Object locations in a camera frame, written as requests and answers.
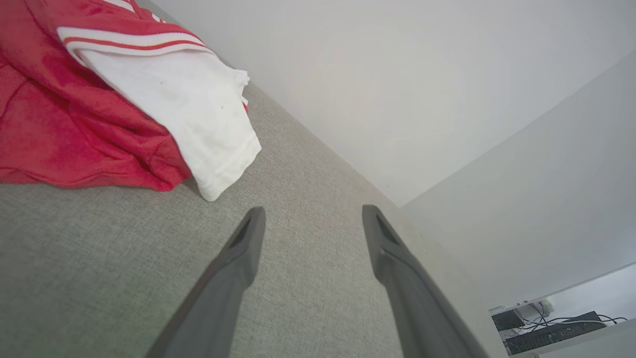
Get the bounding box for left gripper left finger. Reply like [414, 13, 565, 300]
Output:
[147, 207, 266, 358]

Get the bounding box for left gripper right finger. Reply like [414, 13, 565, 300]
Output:
[362, 204, 490, 358]

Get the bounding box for red shirt with white sleeves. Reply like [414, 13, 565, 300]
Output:
[0, 0, 262, 202]

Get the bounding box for small black box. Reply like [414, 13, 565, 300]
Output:
[492, 310, 525, 332]

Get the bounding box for black computer keyboard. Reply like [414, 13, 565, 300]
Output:
[504, 321, 608, 355]

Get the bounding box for black desk cable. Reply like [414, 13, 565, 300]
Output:
[522, 303, 628, 331]

